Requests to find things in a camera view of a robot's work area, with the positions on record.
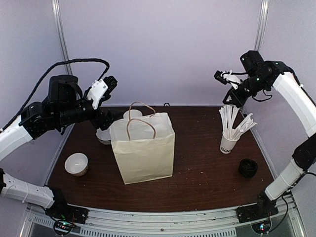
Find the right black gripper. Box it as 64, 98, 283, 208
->
224, 73, 269, 108

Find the cream paper bag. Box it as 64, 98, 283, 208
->
110, 111, 175, 185

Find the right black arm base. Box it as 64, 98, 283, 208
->
236, 204, 278, 223

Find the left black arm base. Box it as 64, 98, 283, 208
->
46, 201, 88, 224

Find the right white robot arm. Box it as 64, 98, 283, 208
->
214, 50, 316, 218

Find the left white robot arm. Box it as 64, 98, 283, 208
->
0, 75, 122, 219

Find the stack of paper cups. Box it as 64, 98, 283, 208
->
123, 109, 143, 119

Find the white scalloped bowl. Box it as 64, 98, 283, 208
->
96, 129, 111, 145

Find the white cup holding straws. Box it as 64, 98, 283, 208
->
220, 135, 238, 154

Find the white round bowl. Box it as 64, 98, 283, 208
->
64, 153, 88, 177

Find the stack of black lids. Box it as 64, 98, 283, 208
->
238, 158, 258, 178

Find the aluminium front rail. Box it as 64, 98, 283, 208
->
24, 195, 307, 237

